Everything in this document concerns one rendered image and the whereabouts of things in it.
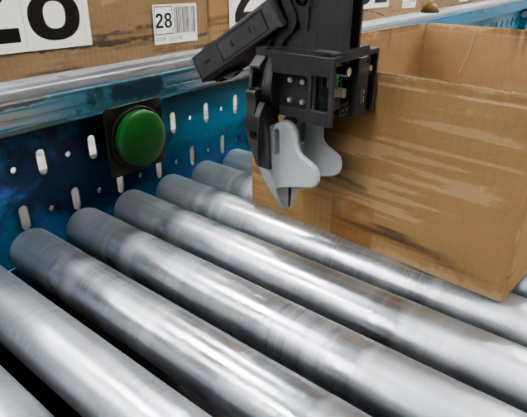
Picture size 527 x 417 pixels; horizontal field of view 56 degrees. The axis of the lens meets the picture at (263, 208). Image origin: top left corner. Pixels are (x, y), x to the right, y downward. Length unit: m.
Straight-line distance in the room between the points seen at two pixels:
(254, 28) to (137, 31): 0.29
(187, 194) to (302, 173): 0.23
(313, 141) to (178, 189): 0.24
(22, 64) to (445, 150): 0.44
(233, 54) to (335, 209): 0.18
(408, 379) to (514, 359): 0.08
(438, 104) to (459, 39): 0.42
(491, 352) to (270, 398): 0.17
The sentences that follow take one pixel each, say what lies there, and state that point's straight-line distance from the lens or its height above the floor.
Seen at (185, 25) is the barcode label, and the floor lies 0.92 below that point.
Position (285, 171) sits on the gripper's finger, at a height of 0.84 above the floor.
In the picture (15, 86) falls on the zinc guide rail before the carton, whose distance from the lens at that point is 0.57.
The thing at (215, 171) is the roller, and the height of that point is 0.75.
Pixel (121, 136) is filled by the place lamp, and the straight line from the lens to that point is 0.60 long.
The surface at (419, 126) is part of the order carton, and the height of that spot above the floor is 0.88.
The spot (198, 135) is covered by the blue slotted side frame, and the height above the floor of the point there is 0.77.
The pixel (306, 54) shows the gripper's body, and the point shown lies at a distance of 0.39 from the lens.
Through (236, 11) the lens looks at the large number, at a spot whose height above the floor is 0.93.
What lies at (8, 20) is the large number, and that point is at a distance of 0.60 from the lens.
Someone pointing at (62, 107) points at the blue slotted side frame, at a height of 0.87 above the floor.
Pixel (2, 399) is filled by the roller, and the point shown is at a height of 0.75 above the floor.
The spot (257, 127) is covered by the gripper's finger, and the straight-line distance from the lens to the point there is 0.42.
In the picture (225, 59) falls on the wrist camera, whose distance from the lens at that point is 0.45.
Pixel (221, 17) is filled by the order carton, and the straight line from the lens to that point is 0.80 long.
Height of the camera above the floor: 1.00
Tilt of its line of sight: 26 degrees down
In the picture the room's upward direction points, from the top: straight up
